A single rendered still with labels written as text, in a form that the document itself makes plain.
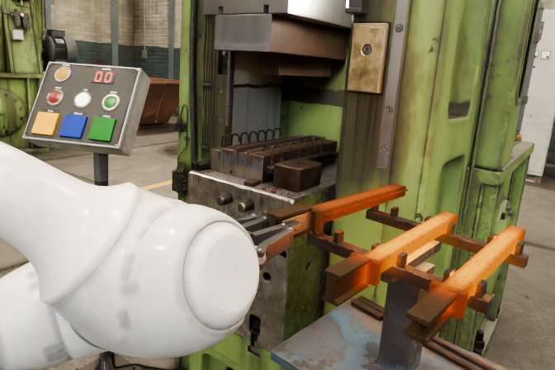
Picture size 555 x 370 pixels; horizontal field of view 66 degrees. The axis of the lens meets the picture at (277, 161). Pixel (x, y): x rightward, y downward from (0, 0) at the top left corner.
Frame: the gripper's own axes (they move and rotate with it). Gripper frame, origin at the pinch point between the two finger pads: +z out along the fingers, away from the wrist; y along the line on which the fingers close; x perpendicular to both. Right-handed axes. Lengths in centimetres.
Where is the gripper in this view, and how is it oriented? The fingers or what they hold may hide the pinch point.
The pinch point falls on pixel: (290, 222)
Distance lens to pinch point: 69.1
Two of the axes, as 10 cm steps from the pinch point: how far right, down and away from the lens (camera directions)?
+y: 7.4, 2.0, -6.4
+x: 0.6, -9.7, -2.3
